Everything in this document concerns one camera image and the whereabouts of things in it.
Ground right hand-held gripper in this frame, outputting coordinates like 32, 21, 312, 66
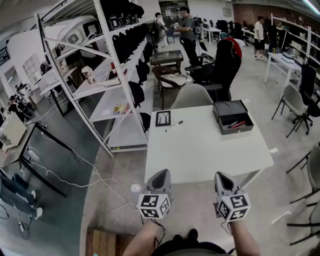
214, 171, 251, 223

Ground white metal-legged table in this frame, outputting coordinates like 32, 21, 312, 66
263, 51, 303, 87

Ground grey shell chair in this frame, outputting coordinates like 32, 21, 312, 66
170, 83, 214, 110

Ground patterned paper cup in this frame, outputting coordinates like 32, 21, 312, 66
81, 65, 97, 85

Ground row of black bags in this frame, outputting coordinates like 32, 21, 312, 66
99, 0, 152, 133

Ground black high-back office chair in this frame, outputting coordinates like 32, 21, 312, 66
184, 39, 242, 102

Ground black and white marker pen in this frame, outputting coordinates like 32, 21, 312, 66
164, 120, 184, 133

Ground black mesh office chair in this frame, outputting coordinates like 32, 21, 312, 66
184, 53, 216, 83

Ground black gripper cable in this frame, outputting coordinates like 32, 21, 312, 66
153, 219, 166, 248

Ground black picture frame tree drawing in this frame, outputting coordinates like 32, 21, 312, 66
155, 110, 172, 128

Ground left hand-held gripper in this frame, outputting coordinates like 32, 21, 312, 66
137, 169, 173, 220

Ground grey chair black legs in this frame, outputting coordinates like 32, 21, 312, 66
286, 199, 320, 247
271, 84, 308, 138
286, 142, 320, 205

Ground yellow magazine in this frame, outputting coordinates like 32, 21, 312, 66
113, 102, 133, 116

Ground wooden crate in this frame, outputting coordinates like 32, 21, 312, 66
86, 227, 136, 256

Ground beige cardboard box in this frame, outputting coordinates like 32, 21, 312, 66
0, 114, 28, 153

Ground white metal shelving unit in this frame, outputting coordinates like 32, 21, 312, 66
34, 0, 151, 157

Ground brown wooden armchair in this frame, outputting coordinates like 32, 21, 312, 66
151, 65, 188, 111

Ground black standing fan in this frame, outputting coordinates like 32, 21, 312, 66
145, 20, 167, 53

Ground person's own torso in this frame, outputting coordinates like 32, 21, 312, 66
151, 239, 236, 256

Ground person's right forearm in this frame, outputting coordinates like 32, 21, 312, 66
228, 219, 262, 256

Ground black box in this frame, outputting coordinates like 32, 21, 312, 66
211, 99, 255, 136

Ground person's left forearm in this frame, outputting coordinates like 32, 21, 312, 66
122, 219, 160, 256

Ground dark wicker side table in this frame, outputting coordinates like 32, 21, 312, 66
149, 49, 185, 75

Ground black-framed table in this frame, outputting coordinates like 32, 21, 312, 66
0, 121, 73, 198

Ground white floor cable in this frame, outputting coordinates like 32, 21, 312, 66
41, 132, 141, 228

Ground white notebook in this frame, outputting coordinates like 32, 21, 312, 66
97, 71, 123, 87

